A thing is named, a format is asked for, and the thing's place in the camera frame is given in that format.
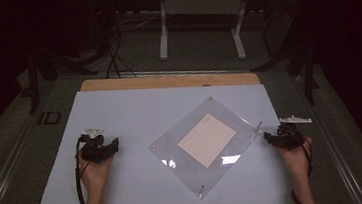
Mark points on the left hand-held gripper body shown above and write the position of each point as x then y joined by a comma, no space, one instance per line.
93,149

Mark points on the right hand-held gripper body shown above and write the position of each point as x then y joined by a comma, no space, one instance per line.
289,135

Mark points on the clear acrylic photo frame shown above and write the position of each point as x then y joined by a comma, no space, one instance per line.
173,149

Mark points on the photo print paper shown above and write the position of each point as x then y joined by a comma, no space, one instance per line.
207,140

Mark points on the person's left hand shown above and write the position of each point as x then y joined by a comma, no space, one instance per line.
94,175

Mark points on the person's right hand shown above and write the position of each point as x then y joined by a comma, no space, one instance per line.
296,161

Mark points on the white table mat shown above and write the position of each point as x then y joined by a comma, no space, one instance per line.
127,187

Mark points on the black tripod stand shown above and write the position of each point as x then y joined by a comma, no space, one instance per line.
298,54

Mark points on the black metal stand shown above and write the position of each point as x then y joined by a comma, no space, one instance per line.
32,79

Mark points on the long metal frame pin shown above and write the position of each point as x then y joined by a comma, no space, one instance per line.
201,191
258,128

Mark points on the black floor bracket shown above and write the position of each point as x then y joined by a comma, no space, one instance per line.
50,118

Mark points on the white metal desk frame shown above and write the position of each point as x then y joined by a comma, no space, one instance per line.
200,5

